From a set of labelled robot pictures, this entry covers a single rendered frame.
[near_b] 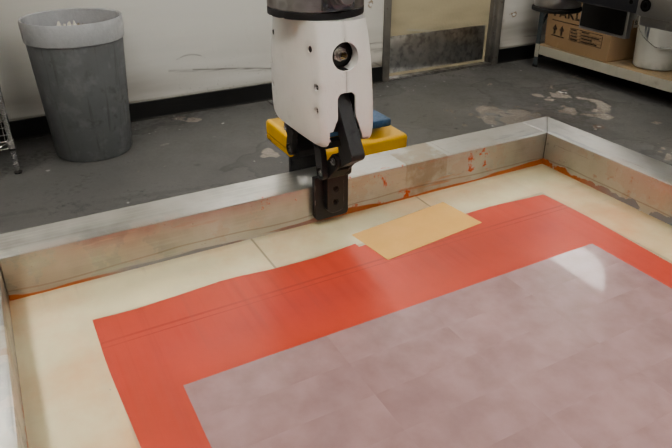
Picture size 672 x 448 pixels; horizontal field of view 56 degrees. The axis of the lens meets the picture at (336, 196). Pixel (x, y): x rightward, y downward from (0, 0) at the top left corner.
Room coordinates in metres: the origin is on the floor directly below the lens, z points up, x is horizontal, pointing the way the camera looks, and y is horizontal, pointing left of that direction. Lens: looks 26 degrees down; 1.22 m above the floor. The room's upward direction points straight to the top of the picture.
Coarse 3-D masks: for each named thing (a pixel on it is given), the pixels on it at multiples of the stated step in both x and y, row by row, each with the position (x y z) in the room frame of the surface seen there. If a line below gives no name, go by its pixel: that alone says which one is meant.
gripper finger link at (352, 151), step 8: (344, 96) 0.46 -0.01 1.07; (344, 104) 0.46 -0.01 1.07; (344, 112) 0.46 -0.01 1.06; (352, 112) 0.46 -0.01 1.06; (344, 120) 0.45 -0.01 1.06; (352, 120) 0.46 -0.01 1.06; (344, 128) 0.45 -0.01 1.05; (352, 128) 0.45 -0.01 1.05; (344, 136) 0.45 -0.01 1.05; (352, 136) 0.45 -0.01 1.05; (344, 144) 0.45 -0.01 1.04; (352, 144) 0.44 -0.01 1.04; (360, 144) 0.45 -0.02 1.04; (344, 152) 0.45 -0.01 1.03; (352, 152) 0.44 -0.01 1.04; (360, 152) 0.44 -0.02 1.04; (344, 160) 0.45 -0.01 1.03; (352, 160) 0.44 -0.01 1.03; (360, 160) 0.45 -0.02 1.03
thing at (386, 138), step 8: (272, 120) 0.75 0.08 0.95; (280, 120) 0.75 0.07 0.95; (272, 128) 0.73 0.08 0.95; (280, 128) 0.72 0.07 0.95; (376, 128) 0.72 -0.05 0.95; (384, 128) 0.72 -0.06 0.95; (392, 128) 0.72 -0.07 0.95; (272, 136) 0.73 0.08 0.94; (280, 136) 0.71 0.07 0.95; (336, 136) 0.69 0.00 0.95; (376, 136) 0.69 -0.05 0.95; (384, 136) 0.69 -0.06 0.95; (392, 136) 0.69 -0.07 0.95; (400, 136) 0.70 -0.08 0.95; (280, 144) 0.71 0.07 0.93; (368, 144) 0.67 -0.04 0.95; (376, 144) 0.68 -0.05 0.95; (384, 144) 0.68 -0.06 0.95; (392, 144) 0.69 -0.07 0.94; (400, 144) 0.70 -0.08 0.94; (328, 152) 0.65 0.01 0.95; (336, 152) 0.65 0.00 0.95; (368, 152) 0.67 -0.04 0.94; (376, 152) 0.68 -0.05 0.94
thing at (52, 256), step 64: (512, 128) 0.62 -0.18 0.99; (576, 128) 0.62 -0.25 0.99; (256, 192) 0.47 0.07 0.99; (384, 192) 0.51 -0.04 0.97; (640, 192) 0.50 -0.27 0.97; (0, 256) 0.37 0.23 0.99; (64, 256) 0.38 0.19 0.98; (128, 256) 0.40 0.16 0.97; (0, 320) 0.30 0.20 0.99; (0, 384) 0.24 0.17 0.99
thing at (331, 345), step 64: (320, 256) 0.42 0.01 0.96; (128, 320) 0.34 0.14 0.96; (192, 320) 0.34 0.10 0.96; (256, 320) 0.34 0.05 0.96; (320, 320) 0.34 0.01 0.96; (384, 320) 0.34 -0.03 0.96; (128, 384) 0.28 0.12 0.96; (192, 384) 0.28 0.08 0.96; (256, 384) 0.28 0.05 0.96; (320, 384) 0.28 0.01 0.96; (384, 384) 0.28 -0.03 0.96; (448, 384) 0.28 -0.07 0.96
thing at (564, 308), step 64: (448, 256) 0.42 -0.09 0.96; (512, 256) 0.42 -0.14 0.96; (576, 256) 0.42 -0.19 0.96; (640, 256) 0.42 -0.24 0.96; (448, 320) 0.34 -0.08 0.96; (512, 320) 0.34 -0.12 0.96; (576, 320) 0.34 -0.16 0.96; (640, 320) 0.34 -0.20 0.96; (512, 384) 0.28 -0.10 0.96; (576, 384) 0.28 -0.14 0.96; (640, 384) 0.28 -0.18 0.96
